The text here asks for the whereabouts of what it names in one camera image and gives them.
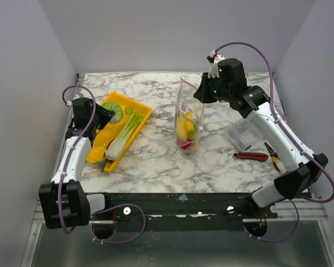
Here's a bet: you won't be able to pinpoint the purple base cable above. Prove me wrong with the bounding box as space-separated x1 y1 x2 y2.
244 199 301 242
92 203 147 245

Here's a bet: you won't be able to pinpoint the red black utility knife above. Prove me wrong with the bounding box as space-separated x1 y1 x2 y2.
233 152 268 162

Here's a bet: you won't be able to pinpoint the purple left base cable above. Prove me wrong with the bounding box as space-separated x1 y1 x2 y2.
92 203 147 245

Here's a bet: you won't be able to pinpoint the clear zip top bag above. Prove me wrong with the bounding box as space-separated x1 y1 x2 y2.
174 78 204 159

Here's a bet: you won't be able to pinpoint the yellow plastic tray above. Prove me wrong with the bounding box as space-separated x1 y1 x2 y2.
86 92 152 172

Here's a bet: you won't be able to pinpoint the black mounting rail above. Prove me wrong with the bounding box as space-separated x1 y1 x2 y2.
92 193 277 232

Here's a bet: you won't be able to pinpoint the clear plastic screw box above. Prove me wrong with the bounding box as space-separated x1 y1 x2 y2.
226 119 263 151

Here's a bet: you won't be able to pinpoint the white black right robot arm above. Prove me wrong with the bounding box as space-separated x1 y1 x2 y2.
194 56 328 218

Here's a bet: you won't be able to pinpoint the yellow black pliers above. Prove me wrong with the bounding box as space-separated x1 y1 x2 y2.
264 142 283 174

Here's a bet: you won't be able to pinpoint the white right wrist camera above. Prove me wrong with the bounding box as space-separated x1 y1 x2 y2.
207 50 225 78

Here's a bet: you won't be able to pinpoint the red toy tomato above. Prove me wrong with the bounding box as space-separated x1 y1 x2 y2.
176 137 197 151

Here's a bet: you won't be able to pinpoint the green toy celery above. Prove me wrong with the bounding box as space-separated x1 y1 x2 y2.
105 112 145 161

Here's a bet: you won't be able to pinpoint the grey toy fish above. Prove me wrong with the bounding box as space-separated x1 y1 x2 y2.
94 157 113 173

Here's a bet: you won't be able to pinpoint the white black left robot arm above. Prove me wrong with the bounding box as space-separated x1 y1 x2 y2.
38 97 114 230

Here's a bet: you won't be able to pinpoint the green toy cabbage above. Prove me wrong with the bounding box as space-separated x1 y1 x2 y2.
101 102 123 124

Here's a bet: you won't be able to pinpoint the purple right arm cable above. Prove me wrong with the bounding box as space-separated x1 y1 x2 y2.
214 41 334 204

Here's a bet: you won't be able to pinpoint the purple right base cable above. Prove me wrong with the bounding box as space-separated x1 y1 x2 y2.
244 199 301 242

